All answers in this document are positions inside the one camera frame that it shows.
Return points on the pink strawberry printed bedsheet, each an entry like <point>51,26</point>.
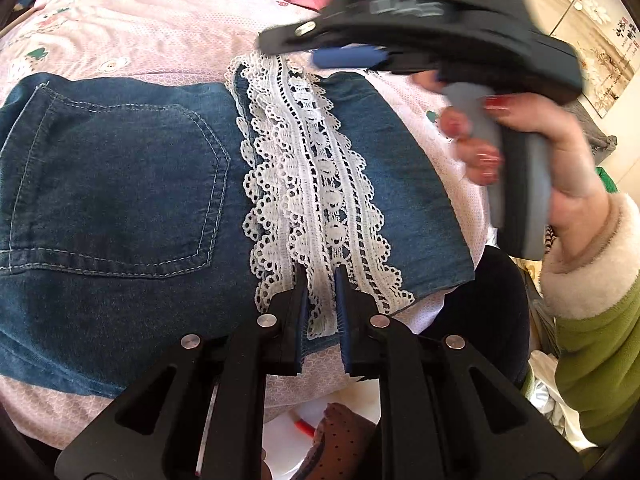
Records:
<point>150,25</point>

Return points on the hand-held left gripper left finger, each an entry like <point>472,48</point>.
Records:
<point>301,320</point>

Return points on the white crumpled cloth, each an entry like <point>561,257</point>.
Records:
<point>555,400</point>

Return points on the person's dark trouser leg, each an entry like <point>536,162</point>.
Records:
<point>480,310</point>

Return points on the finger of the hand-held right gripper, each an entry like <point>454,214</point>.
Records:
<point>295,35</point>
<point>350,57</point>

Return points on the brown dotted slipper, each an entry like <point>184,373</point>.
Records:
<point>340,440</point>

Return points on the person's right forearm green sleeve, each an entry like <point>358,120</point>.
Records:
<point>600,320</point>

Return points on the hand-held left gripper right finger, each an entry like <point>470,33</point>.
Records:
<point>342,320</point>

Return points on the blossom wall painting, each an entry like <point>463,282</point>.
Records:
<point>590,25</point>

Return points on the person's right hand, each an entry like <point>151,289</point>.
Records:
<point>565,150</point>

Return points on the blue denim pants lace trim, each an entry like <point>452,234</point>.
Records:
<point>125,185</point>

